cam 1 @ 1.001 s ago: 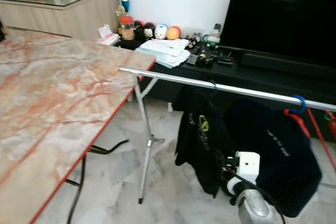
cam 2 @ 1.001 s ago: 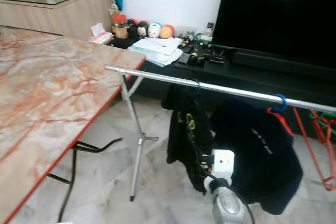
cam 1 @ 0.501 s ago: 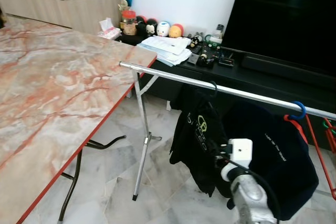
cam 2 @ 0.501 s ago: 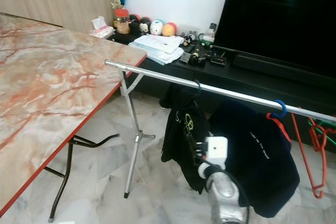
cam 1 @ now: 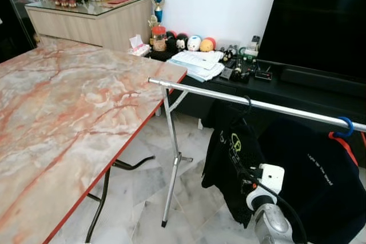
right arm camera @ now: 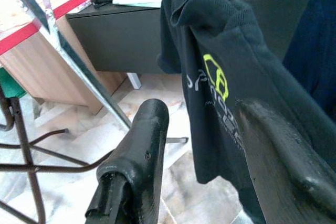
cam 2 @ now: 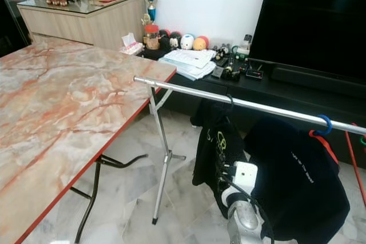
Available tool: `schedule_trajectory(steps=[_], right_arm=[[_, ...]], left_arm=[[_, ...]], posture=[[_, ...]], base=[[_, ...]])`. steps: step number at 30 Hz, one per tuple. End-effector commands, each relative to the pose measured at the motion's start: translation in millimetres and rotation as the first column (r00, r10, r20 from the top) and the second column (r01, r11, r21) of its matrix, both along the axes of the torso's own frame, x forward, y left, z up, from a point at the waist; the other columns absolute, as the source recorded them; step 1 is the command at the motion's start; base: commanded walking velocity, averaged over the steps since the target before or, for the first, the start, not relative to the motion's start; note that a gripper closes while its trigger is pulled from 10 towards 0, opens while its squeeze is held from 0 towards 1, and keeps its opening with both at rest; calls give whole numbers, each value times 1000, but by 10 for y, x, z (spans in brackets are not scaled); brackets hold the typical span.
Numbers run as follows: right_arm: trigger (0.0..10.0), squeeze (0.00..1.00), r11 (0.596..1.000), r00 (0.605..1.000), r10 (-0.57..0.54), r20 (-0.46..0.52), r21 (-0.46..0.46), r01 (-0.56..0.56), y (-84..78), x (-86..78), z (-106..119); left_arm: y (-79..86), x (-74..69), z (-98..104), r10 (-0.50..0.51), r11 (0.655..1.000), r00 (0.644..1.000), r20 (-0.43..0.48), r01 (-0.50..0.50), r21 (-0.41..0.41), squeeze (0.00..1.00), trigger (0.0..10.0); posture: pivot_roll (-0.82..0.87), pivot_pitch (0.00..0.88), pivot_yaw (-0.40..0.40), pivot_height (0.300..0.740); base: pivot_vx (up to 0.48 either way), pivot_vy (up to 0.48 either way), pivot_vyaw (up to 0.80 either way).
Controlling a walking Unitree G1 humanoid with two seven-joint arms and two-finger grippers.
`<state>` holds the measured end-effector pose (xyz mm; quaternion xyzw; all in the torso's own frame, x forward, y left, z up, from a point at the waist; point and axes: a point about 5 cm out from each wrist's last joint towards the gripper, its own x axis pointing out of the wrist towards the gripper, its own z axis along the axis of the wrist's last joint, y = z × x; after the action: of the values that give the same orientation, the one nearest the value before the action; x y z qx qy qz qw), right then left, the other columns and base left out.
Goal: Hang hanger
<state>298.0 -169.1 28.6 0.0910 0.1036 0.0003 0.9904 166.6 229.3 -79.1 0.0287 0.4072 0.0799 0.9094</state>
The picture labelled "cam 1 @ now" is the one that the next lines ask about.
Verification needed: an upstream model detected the black television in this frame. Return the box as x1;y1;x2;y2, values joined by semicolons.
256;0;366;82

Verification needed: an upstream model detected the dark glass display cabinet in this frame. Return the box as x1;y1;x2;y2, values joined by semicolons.
0;0;36;62

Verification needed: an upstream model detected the green mug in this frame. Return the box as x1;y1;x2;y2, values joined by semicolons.
240;47;259;61

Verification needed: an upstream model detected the black tv console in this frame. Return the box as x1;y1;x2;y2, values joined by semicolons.
143;50;366;142

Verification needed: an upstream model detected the silver metal clothes rack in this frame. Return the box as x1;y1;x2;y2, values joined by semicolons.
148;77;366;229

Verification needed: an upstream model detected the navy t-shirt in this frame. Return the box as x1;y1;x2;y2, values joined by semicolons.
257;119;366;244

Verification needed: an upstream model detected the black printed t-shirt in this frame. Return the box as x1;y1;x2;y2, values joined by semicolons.
201;100;266;227

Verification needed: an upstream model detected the white tissue packet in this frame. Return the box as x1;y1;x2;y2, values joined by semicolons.
129;34;150;57

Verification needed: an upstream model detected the light wooden cabinet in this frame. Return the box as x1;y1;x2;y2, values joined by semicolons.
26;0;154;50

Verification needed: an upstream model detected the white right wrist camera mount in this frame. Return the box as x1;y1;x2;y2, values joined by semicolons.
256;164;285;194

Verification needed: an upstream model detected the small black digital device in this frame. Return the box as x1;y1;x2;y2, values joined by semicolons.
254;69;273;82

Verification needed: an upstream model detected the black soundbar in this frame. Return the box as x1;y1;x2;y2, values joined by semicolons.
280;67;366;97

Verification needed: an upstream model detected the orange plush toy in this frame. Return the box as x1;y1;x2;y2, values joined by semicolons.
200;37;217;53

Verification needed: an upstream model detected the red hanger with blue hook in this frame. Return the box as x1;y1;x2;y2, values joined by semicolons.
329;117;360;167

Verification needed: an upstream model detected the black white plush toy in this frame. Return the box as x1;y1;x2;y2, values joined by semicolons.
175;33;189;51

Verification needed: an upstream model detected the white paper stack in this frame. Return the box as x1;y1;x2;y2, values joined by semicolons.
168;50;225;82

